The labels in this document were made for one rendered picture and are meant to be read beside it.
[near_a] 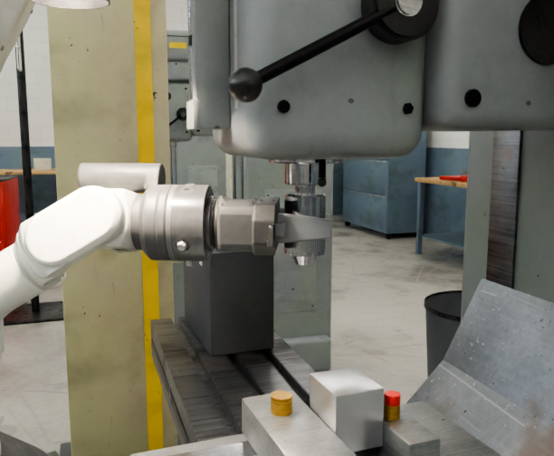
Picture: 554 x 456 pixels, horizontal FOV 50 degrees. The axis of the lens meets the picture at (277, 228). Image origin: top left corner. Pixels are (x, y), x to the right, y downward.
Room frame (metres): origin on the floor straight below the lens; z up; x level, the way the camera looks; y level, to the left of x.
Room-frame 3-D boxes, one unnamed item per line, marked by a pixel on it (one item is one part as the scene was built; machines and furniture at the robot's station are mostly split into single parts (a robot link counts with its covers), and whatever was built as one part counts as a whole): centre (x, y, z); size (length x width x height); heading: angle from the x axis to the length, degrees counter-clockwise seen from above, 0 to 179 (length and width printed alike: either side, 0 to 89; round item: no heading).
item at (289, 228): (0.65, -0.03, 1.23); 0.06 x 0.02 x 0.03; 87
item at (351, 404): (0.57, -0.07, 1.06); 0.06 x 0.05 x 0.06; 21
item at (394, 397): (0.56, -0.11, 1.07); 0.02 x 0.02 x 0.03
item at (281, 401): (0.57, 0.00, 1.07); 0.02 x 0.02 x 0.02
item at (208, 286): (1.14, 0.10, 1.05); 0.22 x 0.12 x 0.20; 21
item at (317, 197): (0.68, -0.03, 1.26); 0.05 x 0.05 x 0.01
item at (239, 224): (0.69, 0.06, 1.23); 0.13 x 0.12 x 0.10; 177
